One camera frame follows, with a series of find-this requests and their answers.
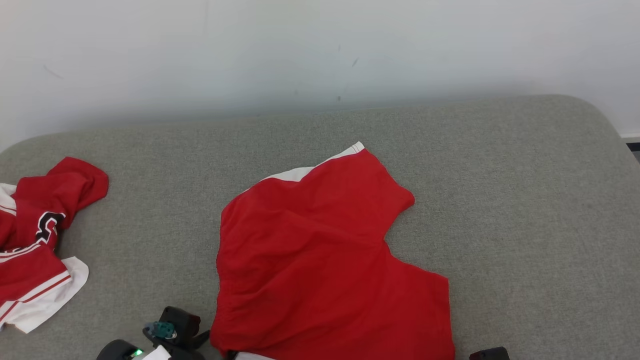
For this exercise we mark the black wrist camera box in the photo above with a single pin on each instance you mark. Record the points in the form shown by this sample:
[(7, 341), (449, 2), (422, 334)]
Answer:
[(490, 354), (184, 322)]

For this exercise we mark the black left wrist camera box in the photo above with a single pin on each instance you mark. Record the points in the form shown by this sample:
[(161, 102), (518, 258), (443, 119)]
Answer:
[(184, 322)]

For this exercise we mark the white wall skirting board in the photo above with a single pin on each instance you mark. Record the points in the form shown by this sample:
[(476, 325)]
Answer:
[(631, 136)]

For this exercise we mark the red shorts white trim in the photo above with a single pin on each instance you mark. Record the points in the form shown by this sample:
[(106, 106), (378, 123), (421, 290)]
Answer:
[(320, 260)]

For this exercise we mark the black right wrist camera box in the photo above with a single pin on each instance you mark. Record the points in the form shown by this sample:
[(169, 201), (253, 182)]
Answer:
[(490, 354)]

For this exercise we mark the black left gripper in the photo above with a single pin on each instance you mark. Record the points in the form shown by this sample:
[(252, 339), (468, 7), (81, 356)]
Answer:
[(117, 350)]

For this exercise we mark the red basketball jersey number 23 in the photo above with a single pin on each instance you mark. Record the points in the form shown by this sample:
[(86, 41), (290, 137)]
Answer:
[(35, 280)]

